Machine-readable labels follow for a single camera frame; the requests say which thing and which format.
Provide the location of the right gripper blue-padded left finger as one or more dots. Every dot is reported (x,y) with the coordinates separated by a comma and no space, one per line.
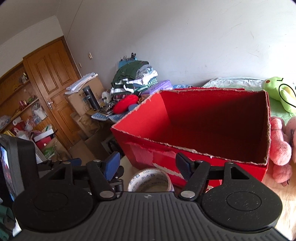
(100,174)

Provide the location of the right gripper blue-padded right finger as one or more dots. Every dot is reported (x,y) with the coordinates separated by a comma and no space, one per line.
(195,173)

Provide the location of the clear packing tape roll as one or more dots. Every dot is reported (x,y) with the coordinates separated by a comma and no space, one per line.
(150,180)

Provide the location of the wooden shelf with clutter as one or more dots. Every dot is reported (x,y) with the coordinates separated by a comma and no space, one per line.
(18,98)

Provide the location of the large red cardboard box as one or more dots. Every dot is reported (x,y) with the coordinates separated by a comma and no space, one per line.
(216,125)

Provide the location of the blue checkered towel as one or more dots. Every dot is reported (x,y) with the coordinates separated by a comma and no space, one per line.
(112,117)

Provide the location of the blue oval case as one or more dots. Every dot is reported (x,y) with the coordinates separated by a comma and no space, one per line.
(131,107)

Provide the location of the black thermos bottle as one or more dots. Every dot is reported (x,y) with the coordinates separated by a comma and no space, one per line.
(91,98)

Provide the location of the white skull figurine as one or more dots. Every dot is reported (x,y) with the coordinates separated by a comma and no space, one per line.
(106,97)

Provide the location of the brown cardboard box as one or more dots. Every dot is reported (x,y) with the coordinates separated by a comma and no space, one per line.
(79,100)

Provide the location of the pink plush toy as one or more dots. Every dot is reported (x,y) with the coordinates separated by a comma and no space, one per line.
(282,149)

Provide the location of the purple tissue pack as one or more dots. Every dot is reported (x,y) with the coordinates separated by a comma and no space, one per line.
(163,85)

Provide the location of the pile of folded clothes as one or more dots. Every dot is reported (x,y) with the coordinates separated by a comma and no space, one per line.
(132,77)

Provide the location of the green bed sheet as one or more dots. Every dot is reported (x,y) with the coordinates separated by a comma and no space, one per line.
(251,84)

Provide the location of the green frog plush toy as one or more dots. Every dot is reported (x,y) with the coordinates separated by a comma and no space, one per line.
(282,90)

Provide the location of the wooden door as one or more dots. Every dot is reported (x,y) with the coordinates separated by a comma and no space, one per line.
(51,70)

